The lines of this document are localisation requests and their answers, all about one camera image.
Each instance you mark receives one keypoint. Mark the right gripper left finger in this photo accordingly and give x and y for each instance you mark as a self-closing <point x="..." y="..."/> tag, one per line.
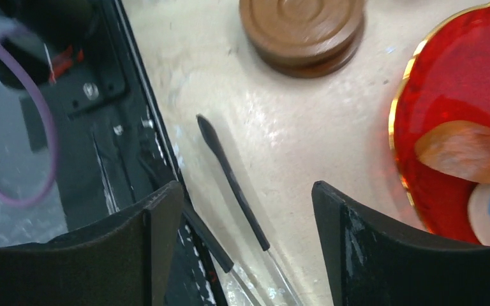
<point x="123" y="259"/>

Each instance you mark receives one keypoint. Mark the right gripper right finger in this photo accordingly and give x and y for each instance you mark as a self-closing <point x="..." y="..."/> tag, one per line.
<point x="373" y="259"/>

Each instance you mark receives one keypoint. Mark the black serving tongs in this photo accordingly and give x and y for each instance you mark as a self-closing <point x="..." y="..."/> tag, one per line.
<point x="216" y="191"/>

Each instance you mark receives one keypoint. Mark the brown bread roll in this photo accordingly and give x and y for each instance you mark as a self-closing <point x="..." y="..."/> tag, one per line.
<point x="457" y="148"/>

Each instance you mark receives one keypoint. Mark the red three-tier cake stand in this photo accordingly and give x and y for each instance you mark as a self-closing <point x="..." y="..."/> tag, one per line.
<point x="447" y="78"/>

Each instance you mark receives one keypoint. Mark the round brown wooden lid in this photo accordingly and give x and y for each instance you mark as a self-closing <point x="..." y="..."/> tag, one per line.
<point x="304" y="38"/>

